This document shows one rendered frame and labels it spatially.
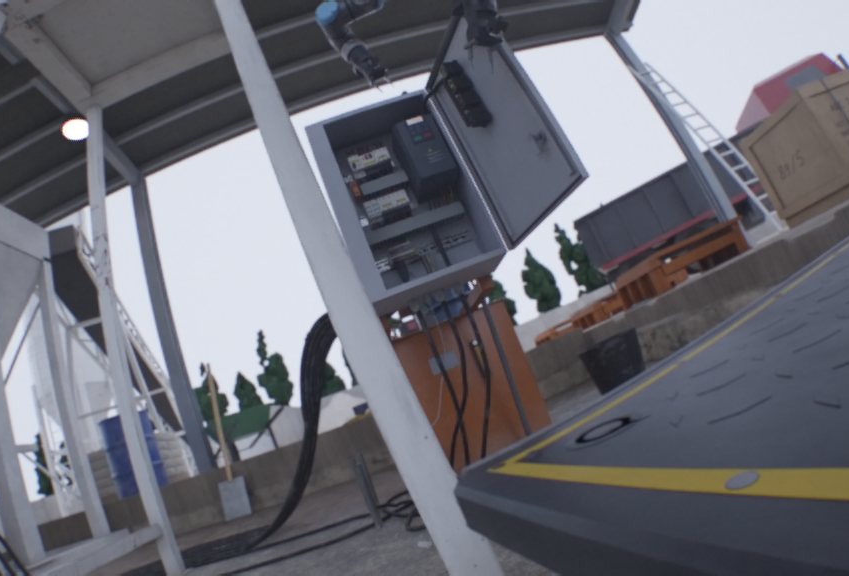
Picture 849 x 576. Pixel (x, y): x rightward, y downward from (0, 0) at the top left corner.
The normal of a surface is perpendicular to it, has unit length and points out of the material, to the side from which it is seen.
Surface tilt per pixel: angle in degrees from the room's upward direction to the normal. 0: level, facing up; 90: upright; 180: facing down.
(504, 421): 90
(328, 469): 90
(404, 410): 81
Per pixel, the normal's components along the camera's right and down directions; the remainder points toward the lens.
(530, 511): -0.90, -0.43
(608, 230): -0.48, 0.00
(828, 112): -0.11, -0.18
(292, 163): -0.04, -0.37
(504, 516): -0.91, 0.30
